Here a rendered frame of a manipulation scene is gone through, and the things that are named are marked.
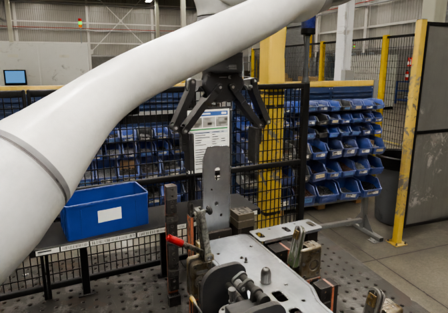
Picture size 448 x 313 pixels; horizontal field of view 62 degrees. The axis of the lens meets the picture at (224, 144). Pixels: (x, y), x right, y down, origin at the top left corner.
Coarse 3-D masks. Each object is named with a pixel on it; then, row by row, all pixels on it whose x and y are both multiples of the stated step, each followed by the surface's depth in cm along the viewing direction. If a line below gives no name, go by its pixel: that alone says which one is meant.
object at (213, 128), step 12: (192, 108) 163; (216, 108) 168; (228, 108) 171; (204, 120) 167; (216, 120) 169; (228, 120) 172; (192, 132) 165; (204, 132) 168; (216, 132) 170; (228, 132) 173; (204, 144) 169; (216, 144) 172; (228, 144) 174; (216, 168) 174
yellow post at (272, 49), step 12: (276, 36) 178; (264, 48) 182; (276, 48) 179; (264, 60) 183; (276, 60) 181; (264, 72) 184; (276, 72) 182; (276, 96) 184; (276, 120) 187; (264, 132) 189; (264, 144) 190; (264, 156) 191; (276, 168) 193; (264, 180) 193; (276, 180) 194; (264, 192) 194; (276, 192) 196; (264, 204) 196; (276, 204) 197; (264, 216) 197; (276, 216) 199
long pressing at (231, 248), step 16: (224, 240) 139; (240, 240) 139; (256, 240) 140; (224, 256) 127; (240, 256) 127; (256, 256) 127; (272, 256) 127; (256, 272) 117; (272, 272) 117; (288, 272) 117; (272, 288) 109; (288, 288) 109; (304, 288) 109; (288, 304) 102; (304, 304) 102; (320, 304) 102
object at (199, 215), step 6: (198, 210) 111; (204, 210) 111; (210, 210) 113; (192, 216) 111; (198, 216) 111; (204, 216) 112; (198, 222) 112; (204, 222) 112; (198, 228) 114; (204, 228) 112; (198, 234) 116; (204, 234) 113; (204, 240) 113; (204, 246) 114; (210, 246) 115; (204, 252) 114
